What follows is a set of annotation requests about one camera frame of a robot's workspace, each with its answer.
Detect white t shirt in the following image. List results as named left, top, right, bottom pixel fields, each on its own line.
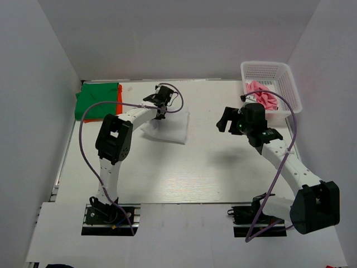
left=140, top=107, right=190, bottom=145

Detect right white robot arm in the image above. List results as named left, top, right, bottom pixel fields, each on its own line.
left=216, top=104, right=340, bottom=235

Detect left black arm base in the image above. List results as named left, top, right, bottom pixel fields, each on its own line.
left=81, top=204, right=141, bottom=237

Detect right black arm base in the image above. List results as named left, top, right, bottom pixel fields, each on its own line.
left=227, top=205, right=287, bottom=238

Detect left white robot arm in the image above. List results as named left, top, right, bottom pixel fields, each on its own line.
left=91, top=87, right=174, bottom=223

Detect pink t shirt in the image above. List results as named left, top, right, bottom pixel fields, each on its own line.
left=245, top=80, right=278, bottom=111

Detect folded orange t shirt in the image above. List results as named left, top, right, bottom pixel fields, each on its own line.
left=84, top=84, right=123, bottom=123

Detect white plastic basket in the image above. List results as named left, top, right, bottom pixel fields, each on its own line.
left=240, top=61, right=302, bottom=114

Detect folded green t shirt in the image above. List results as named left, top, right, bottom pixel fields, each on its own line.
left=74, top=83, right=119, bottom=121

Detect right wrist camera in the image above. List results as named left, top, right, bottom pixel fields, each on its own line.
left=239, top=103, right=267, bottom=134

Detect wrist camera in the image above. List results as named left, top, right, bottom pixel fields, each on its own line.
left=239, top=103, right=267, bottom=134
left=156, top=85, right=174, bottom=99

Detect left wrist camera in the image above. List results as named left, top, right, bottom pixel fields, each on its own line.
left=156, top=85, right=174, bottom=99

